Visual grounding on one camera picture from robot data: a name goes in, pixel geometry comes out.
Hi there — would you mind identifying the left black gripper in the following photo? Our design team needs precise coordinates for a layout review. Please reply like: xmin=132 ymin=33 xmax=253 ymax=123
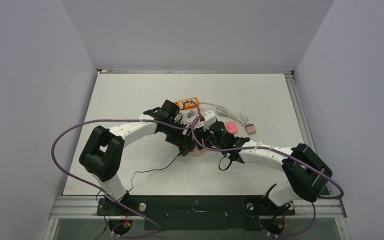
xmin=160 ymin=120 xmax=193 ymax=151

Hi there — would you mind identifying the pink plug adapter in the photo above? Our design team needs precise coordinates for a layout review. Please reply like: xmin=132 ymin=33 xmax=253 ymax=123
xmin=224 ymin=121 xmax=239 ymax=134

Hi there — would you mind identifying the pink brown small charger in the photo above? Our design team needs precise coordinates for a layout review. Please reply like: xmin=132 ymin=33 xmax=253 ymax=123
xmin=244 ymin=123 xmax=257 ymax=135

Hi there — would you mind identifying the orange power strip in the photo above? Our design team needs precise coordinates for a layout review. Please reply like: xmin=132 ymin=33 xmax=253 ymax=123
xmin=174 ymin=97 xmax=200 ymax=110

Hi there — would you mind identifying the pink round socket base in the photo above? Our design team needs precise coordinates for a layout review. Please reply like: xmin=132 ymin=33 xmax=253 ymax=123
xmin=187 ymin=148 xmax=206 ymax=157

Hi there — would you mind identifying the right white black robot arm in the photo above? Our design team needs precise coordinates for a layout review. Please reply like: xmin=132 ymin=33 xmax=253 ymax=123
xmin=192 ymin=121 xmax=333 ymax=214

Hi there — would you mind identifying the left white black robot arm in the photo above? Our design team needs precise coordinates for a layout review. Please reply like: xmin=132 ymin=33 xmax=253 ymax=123
xmin=79 ymin=100 xmax=196 ymax=215

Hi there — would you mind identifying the thin black adapter cable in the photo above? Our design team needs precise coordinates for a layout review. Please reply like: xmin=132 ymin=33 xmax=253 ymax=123
xmin=127 ymin=152 xmax=182 ymax=193

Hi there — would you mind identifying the white power strip cable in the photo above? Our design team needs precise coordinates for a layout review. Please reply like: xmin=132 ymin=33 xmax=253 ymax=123
xmin=199 ymin=101 xmax=250 ymax=127

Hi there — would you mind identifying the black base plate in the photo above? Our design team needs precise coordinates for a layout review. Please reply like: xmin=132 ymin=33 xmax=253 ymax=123
xmin=96 ymin=195 xmax=295 ymax=231

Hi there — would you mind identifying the aluminium frame rail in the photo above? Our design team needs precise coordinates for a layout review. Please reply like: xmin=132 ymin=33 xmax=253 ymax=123
xmin=284 ymin=71 xmax=317 ymax=153

